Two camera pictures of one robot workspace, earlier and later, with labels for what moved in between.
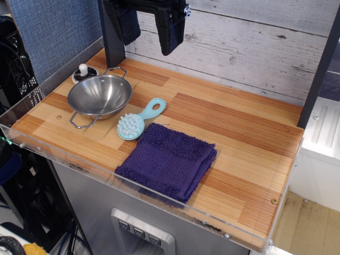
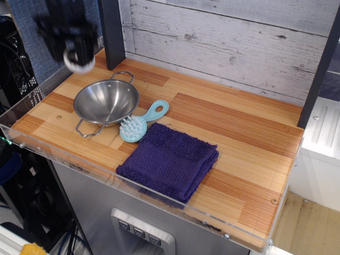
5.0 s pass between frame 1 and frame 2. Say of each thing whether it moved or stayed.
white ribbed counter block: stayed
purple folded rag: stayed
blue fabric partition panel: stayed
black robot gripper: moved
